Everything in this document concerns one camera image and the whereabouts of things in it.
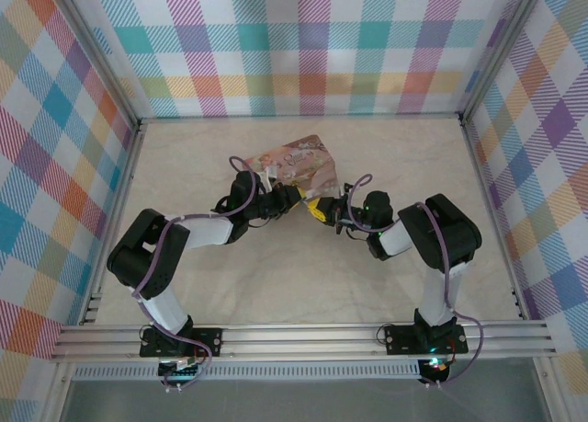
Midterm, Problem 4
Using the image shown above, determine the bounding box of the pink snack bag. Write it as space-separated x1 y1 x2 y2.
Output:
243 134 344 202

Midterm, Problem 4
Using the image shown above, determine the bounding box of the right electronics board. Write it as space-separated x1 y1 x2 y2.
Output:
418 356 454 382

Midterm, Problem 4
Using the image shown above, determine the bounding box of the electronics board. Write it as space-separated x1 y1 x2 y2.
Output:
157 356 206 382
418 356 454 382

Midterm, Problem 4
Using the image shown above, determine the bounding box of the left electronics board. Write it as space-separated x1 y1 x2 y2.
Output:
157 356 206 382

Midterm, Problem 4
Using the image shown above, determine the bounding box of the grey metal shelf plate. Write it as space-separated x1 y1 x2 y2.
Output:
59 378 550 422

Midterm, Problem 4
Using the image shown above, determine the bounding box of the thin aluminium frame rail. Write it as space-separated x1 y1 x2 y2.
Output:
137 113 465 122

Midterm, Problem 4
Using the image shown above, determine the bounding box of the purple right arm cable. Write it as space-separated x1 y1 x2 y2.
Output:
342 173 484 386

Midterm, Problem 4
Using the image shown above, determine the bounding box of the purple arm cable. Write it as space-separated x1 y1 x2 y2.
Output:
132 154 258 345
342 173 484 386

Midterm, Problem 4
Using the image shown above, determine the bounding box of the aluminium frame floor rail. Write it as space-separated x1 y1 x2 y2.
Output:
458 116 575 422
43 120 148 422

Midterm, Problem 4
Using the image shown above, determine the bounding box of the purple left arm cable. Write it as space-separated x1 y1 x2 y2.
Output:
132 154 258 345

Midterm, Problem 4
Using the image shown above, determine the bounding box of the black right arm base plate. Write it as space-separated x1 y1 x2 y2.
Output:
384 324 469 355

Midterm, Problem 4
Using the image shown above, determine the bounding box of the aluminium mounting rail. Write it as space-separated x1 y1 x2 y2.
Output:
49 319 556 363

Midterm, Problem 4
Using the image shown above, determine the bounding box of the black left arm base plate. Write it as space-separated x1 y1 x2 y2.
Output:
140 327 225 359

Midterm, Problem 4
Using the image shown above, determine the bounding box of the slotted grey cable duct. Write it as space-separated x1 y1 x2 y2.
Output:
72 359 423 382

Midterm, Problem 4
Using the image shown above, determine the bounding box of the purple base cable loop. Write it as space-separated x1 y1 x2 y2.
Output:
160 338 213 393

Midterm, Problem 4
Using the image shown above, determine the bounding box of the aluminium frame post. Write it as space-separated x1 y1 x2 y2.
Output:
53 0 141 125
458 0 552 122

